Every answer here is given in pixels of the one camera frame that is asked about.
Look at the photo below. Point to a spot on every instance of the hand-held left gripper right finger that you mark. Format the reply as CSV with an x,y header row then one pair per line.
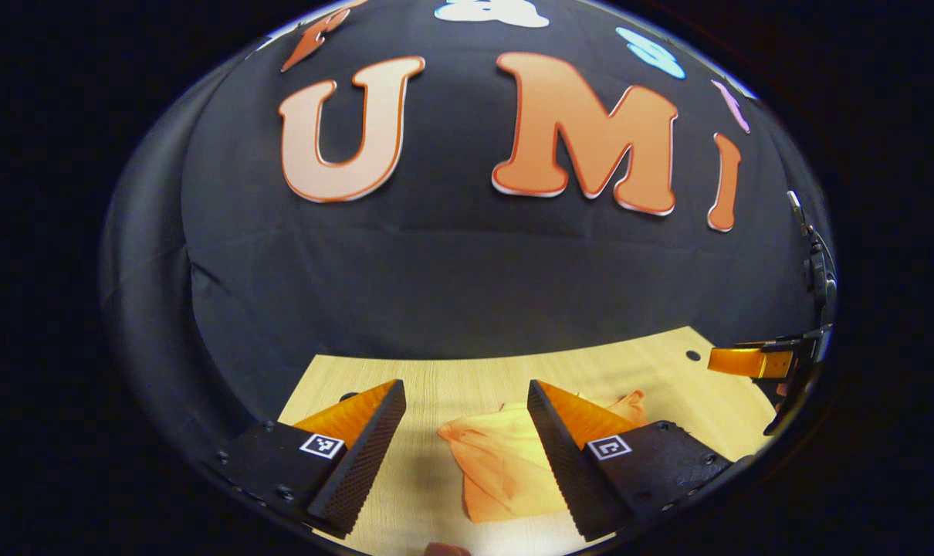
x,y
563,463

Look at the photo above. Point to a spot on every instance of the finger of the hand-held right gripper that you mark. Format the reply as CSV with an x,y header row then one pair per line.
x,y
783,341
745,363

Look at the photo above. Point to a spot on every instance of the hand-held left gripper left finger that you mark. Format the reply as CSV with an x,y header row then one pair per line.
x,y
367,455

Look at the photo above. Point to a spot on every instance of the orange T-shirt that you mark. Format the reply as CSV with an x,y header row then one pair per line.
x,y
498,471

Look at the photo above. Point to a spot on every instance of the black backdrop cloth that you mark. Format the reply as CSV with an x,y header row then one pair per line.
x,y
451,293

